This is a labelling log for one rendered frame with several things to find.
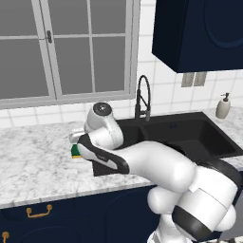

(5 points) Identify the navy cupboard door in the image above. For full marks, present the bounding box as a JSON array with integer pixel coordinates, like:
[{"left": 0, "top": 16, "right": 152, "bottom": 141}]
[
  {"left": 0, "top": 225, "right": 107, "bottom": 243},
  {"left": 103, "top": 185, "right": 160, "bottom": 243}
]

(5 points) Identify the beige soap dispenser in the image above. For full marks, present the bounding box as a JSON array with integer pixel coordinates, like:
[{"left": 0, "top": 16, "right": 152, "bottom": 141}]
[{"left": 215, "top": 92, "right": 232, "bottom": 121}]

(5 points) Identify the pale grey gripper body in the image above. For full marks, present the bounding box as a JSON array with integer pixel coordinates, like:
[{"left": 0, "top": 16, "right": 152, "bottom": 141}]
[{"left": 68, "top": 127, "right": 87, "bottom": 144}]

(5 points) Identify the black spring tap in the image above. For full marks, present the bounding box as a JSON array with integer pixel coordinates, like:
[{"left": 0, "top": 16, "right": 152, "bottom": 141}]
[{"left": 134, "top": 74, "right": 152, "bottom": 122}]

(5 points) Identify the black sink basin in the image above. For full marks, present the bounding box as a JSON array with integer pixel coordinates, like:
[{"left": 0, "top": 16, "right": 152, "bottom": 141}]
[{"left": 92, "top": 111, "right": 243, "bottom": 178}]

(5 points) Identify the grey wall socket plate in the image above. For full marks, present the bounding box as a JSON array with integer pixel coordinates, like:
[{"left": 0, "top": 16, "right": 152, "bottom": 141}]
[
  {"left": 180, "top": 72, "right": 196, "bottom": 88},
  {"left": 193, "top": 71, "right": 208, "bottom": 87}
]

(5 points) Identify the grey framed window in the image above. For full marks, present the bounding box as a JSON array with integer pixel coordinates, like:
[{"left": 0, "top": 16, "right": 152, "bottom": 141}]
[{"left": 0, "top": 0, "right": 141, "bottom": 110}]

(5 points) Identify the gold drawer handle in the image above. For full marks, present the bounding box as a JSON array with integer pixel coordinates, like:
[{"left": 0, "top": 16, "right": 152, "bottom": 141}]
[{"left": 26, "top": 204, "right": 53, "bottom": 219}]

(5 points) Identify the green and yellow sponge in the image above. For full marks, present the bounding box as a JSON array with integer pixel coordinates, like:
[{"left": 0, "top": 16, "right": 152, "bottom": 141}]
[{"left": 70, "top": 143, "right": 84, "bottom": 159}]

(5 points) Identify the navy wall cupboard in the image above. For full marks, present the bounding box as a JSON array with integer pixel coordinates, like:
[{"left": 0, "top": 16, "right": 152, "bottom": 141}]
[{"left": 151, "top": 0, "right": 243, "bottom": 74}]

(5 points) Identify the navy drawer front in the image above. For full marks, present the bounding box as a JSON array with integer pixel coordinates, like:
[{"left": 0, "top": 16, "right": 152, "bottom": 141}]
[{"left": 0, "top": 195, "right": 107, "bottom": 230}]

